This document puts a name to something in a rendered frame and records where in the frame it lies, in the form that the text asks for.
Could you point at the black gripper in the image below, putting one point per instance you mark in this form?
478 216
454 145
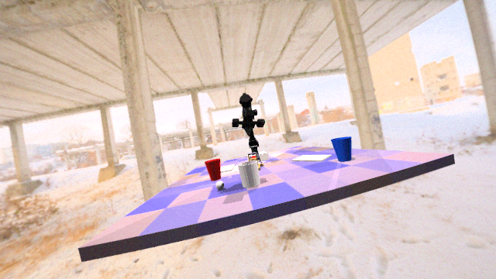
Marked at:
246 122

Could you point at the white mug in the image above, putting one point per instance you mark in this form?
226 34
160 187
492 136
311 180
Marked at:
249 174

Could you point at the red plastic cup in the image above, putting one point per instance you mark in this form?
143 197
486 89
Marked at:
213 168

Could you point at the blue cup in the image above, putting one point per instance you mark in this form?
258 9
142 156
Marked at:
342 147

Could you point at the white ball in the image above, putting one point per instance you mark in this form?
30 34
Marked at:
219 185

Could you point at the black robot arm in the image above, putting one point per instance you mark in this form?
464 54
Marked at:
245 101

